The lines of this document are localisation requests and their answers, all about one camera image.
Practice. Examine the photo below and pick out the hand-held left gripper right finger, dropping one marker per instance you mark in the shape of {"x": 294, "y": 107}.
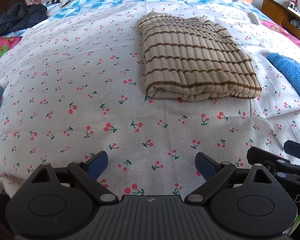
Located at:
{"x": 205, "y": 167}

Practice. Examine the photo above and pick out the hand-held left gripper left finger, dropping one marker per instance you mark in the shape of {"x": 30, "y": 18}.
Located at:
{"x": 97, "y": 165}

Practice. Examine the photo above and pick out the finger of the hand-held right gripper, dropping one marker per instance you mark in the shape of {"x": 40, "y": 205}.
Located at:
{"x": 290, "y": 171}
{"x": 298, "y": 150}

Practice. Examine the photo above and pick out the beige brown striped sweater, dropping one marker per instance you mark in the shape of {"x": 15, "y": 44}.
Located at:
{"x": 195, "y": 60}

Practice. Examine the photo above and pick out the blue knit cloth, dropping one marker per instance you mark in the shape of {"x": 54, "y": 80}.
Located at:
{"x": 293, "y": 77}

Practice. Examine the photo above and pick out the white cherry print sheet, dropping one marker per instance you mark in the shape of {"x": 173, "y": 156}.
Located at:
{"x": 77, "y": 92}

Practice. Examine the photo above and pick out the wooden bedside shelf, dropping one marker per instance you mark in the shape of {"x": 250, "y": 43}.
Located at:
{"x": 275, "y": 12}

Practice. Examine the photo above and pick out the plush toys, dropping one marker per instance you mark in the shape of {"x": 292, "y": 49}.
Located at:
{"x": 297, "y": 7}

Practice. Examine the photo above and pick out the pink fruit print bedsheet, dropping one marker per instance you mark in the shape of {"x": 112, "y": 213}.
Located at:
{"x": 0, "y": 50}

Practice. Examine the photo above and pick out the blue white checkered quilt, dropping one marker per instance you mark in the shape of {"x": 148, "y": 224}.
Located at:
{"x": 90, "y": 2}

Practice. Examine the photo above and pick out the dark jacket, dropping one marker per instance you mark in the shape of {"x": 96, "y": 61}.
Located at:
{"x": 17, "y": 20}

